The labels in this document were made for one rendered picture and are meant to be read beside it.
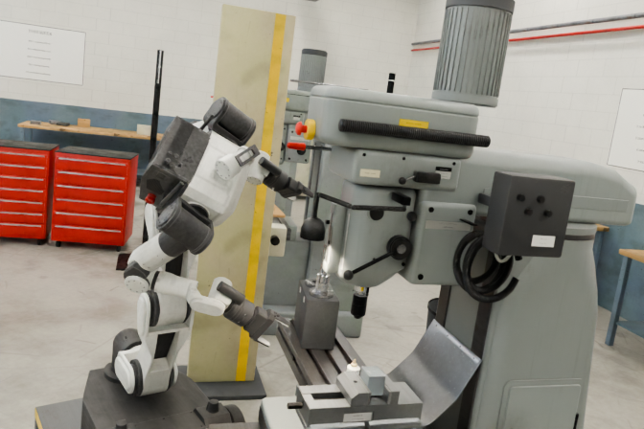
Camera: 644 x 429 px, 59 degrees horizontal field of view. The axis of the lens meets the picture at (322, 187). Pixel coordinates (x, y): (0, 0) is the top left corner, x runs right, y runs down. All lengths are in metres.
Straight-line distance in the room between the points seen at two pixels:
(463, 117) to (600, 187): 0.57
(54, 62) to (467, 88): 9.41
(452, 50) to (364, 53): 9.57
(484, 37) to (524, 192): 0.49
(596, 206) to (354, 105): 0.90
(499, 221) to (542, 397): 0.72
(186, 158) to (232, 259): 1.77
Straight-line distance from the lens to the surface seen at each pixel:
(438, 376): 2.01
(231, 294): 1.89
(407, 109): 1.59
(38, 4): 10.77
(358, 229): 1.64
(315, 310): 2.06
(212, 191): 1.77
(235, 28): 3.33
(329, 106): 1.54
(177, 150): 1.78
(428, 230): 1.69
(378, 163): 1.58
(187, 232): 1.69
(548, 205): 1.57
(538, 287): 1.87
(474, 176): 1.74
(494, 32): 1.76
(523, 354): 1.93
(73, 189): 6.24
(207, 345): 3.67
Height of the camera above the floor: 1.85
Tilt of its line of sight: 9 degrees down
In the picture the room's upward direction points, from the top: 7 degrees clockwise
